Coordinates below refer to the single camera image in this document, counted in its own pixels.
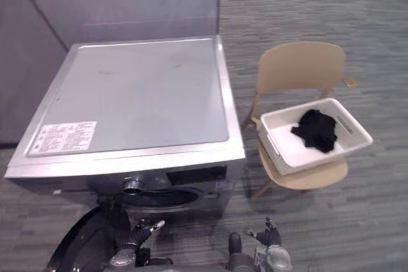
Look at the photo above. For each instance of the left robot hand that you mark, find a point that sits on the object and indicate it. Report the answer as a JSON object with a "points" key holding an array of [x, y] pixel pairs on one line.
{"points": [[141, 233]]}

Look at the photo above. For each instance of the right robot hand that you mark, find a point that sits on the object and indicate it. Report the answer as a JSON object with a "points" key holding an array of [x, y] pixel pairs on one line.
{"points": [[269, 236]]}

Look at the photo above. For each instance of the white woven laundry basket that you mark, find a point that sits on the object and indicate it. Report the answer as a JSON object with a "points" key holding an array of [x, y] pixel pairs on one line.
{"points": [[283, 154]]}

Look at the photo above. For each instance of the black clothes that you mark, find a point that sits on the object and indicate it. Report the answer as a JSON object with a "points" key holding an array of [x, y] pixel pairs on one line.
{"points": [[317, 132]]}

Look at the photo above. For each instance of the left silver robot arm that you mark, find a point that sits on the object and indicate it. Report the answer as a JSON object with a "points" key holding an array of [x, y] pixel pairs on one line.
{"points": [[127, 257]]}

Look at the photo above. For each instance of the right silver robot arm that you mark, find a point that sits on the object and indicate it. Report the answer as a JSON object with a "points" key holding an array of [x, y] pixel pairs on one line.
{"points": [[274, 258]]}

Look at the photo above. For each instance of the silver washing machine dial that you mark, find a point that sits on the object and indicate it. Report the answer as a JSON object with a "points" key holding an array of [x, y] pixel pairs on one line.
{"points": [[133, 183]]}

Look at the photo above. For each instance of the round washing machine door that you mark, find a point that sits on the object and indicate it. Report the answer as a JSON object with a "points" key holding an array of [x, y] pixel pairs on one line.
{"points": [[86, 240]]}

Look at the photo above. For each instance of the silver front-load washing machine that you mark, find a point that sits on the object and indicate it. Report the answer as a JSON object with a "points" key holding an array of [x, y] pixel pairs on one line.
{"points": [[140, 100]]}

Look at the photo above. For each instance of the dark robot foot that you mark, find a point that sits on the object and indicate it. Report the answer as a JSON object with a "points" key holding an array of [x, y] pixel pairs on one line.
{"points": [[235, 244]]}

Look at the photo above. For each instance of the white warning label sticker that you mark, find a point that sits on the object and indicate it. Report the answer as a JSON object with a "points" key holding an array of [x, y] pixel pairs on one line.
{"points": [[65, 136]]}

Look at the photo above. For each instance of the beige plastic chair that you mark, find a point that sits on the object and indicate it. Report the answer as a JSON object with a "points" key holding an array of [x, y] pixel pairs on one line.
{"points": [[299, 68]]}

